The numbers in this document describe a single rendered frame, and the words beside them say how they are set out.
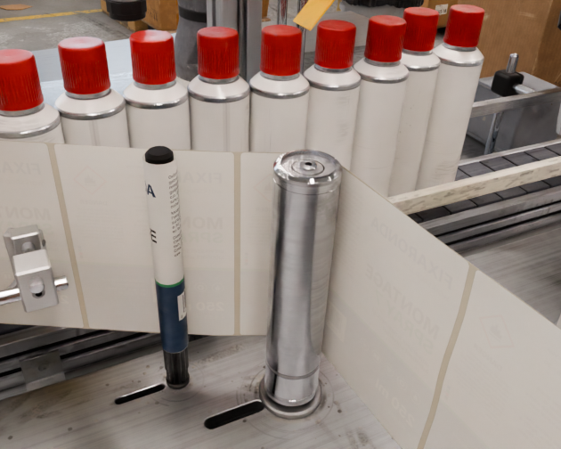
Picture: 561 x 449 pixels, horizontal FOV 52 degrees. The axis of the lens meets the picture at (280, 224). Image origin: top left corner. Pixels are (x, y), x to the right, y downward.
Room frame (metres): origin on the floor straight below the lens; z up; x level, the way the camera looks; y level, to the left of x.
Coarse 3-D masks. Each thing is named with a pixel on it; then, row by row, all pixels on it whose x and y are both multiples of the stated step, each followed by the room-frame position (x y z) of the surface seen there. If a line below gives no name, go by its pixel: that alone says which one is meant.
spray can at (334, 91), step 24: (336, 24) 0.50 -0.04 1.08; (336, 48) 0.48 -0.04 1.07; (312, 72) 0.49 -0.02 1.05; (336, 72) 0.48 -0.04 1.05; (312, 96) 0.48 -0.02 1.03; (336, 96) 0.47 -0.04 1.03; (312, 120) 0.48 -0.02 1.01; (336, 120) 0.47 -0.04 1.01; (312, 144) 0.48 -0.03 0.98; (336, 144) 0.47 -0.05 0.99
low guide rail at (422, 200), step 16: (544, 160) 0.61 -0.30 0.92; (560, 160) 0.61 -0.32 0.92; (480, 176) 0.56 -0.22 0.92; (496, 176) 0.56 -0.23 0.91; (512, 176) 0.57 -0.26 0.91; (528, 176) 0.58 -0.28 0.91; (544, 176) 0.60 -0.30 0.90; (416, 192) 0.52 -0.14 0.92; (432, 192) 0.52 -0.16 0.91; (448, 192) 0.53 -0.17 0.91; (464, 192) 0.54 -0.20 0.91; (480, 192) 0.55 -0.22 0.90; (400, 208) 0.50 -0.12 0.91; (416, 208) 0.51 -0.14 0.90
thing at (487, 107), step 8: (560, 88) 0.72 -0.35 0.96; (512, 96) 0.68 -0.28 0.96; (520, 96) 0.68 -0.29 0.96; (528, 96) 0.68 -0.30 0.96; (536, 96) 0.69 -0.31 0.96; (544, 96) 0.70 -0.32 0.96; (552, 96) 0.70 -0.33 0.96; (560, 96) 0.71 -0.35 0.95; (480, 104) 0.65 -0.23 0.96; (488, 104) 0.65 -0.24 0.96; (496, 104) 0.66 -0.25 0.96; (504, 104) 0.66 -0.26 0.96; (512, 104) 0.67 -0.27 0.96; (520, 104) 0.68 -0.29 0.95; (528, 104) 0.68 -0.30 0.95; (536, 104) 0.69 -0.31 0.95; (472, 112) 0.64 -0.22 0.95; (480, 112) 0.65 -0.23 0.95; (488, 112) 0.65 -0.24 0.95; (496, 112) 0.66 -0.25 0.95
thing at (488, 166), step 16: (560, 144) 0.73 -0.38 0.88; (496, 160) 0.67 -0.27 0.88; (512, 160) 0.67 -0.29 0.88; (528, 160) 0.67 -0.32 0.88; (464, 176) 0.62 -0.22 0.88; (560, 176) 0.63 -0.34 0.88; (496, 192) 0.59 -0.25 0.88; (512, 192) 0.59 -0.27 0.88; (528, 192) 0.59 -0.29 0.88; (432, 208) 0.54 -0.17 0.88; (448, 208) 0.55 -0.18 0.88; (464, 208) 0.55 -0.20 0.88
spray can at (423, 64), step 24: (408, 24) 0.55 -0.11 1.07; (432, 24) 0.55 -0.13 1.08; (408, 48) 0.55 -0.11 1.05; (432, 48) 0.55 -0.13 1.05; (432, 72) 0.54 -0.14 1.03; (408, 96) 0.54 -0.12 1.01; (432, 96) 0.55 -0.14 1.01; (408, 120) 0.53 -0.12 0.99; (408, 144) 0.54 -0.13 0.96; (408, 168) 0.54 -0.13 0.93
